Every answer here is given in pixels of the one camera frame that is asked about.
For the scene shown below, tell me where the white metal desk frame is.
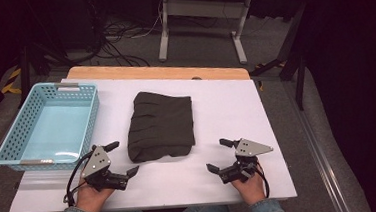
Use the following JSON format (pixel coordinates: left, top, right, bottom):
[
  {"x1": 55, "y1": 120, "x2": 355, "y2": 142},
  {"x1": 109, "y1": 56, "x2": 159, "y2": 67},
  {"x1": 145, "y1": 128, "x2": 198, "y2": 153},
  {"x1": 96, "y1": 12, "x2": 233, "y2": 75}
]
[{"x1": 154, "y1": 0, "x2": 257, "y2": 72}]

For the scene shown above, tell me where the wooden table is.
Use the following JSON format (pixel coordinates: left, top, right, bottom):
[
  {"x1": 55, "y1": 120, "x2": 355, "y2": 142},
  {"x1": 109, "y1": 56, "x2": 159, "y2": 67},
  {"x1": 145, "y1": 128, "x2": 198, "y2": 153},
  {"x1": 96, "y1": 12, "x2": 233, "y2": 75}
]
[{"x1": 65, "y1": 54, "x2": 251, "y2": 93}]

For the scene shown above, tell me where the tangle of floor cables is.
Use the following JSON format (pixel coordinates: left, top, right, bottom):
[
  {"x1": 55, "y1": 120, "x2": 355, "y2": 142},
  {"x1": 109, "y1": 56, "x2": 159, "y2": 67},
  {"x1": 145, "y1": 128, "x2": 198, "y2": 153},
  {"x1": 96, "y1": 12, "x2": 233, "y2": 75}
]
[{"x1": 78, "y1": 0, "x2": 176, "y2": 73}]

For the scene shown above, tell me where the person's right hand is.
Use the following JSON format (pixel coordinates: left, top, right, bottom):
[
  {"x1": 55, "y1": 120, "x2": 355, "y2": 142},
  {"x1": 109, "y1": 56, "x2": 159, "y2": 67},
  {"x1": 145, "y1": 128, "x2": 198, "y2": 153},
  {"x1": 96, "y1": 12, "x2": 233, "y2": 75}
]
[{"x1": 230, "y1": 170, "x2": 268, "y2": 207}]

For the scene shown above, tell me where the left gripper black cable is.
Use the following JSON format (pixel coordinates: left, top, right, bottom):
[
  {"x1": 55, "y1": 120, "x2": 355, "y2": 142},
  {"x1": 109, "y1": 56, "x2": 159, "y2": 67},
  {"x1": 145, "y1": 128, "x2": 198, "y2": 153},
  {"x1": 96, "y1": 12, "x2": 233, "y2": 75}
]
[{"x1": 60, "y1": 150, "x2": 100, "y2": 209}]

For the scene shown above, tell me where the yellow and black tape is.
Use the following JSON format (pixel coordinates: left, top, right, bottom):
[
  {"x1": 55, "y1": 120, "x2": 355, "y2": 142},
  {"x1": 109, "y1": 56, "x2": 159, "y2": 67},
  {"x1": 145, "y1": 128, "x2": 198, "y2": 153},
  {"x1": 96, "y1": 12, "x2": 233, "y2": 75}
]
[{"x1": 0, "y1": 64, "x2": 25, "y2": 97}]

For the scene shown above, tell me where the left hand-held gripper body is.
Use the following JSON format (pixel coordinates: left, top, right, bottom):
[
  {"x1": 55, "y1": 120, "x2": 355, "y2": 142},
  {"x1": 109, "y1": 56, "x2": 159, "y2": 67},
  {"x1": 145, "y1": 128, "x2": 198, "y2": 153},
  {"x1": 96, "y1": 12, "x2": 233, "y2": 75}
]
[{"x1": 79, "y1": 142, "x2": 131, "y2": 195}]

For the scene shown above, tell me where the white board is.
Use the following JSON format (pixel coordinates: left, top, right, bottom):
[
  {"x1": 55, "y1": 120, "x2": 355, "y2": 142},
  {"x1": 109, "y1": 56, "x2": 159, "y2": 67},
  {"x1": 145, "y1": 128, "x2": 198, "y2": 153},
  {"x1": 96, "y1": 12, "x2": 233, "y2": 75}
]
[{"x1": 0, "y1": 62, "x2": 299, "y2": 212}]

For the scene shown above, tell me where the dark cloth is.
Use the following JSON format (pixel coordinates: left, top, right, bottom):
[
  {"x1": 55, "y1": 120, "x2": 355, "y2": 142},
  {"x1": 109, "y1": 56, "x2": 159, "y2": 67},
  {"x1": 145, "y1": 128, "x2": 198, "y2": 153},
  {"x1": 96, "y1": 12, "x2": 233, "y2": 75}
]
[{"x1": 123, "y1": 88, "x2": 198, "y2": 164}]

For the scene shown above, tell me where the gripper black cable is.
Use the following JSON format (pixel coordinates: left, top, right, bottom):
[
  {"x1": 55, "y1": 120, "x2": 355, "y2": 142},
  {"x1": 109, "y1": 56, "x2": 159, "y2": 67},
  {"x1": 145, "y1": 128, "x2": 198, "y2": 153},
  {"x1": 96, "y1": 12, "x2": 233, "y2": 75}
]
[
  {"x1": 60, "y1": 150, "x2": 100, "y2": 209},
  {"x1": 254, "y1": 160, "x2": 272, "y2": 200}
]

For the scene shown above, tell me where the light blue plastic basket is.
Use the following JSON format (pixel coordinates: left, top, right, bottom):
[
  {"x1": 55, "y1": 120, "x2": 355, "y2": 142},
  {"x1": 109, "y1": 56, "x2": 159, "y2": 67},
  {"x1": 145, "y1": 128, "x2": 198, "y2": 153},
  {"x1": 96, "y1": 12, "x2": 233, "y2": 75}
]
[{"x1": 0, "y1": 78, "x2": 105, "y2": 176}]

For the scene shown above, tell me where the black metal stand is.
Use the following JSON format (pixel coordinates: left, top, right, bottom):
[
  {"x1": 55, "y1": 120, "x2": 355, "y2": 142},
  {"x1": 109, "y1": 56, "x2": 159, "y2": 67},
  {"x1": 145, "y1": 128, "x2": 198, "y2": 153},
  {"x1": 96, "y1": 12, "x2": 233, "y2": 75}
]
[
  {"x1": 13, "y1": 40, "x2": 80, "y2": 110},
  {"x1": 244, "y1": 1, "x2": 315, "y2": 115}
]

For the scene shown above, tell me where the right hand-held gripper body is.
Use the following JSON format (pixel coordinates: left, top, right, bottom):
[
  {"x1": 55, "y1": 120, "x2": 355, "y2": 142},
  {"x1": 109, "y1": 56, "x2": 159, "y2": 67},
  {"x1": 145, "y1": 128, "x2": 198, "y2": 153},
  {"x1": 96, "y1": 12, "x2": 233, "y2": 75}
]
[{"x1": 215, "y1": 135, "x2": 276, "y2": 186}]

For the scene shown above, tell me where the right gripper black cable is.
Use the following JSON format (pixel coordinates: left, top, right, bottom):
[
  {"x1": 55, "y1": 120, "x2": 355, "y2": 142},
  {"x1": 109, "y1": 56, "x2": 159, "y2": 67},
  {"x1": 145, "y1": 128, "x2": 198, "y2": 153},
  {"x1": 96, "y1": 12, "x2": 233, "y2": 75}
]
[{"x1": 254, "y1": 160, "x2": 272, "y2": 200}]

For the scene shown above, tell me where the person's left hand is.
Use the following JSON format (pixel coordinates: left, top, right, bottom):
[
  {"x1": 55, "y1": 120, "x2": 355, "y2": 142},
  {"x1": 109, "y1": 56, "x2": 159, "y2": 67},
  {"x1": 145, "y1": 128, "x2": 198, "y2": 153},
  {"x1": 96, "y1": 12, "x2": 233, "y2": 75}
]
[{"x1": 74, "y1": 173, "x2": 117, "y2": 212}]

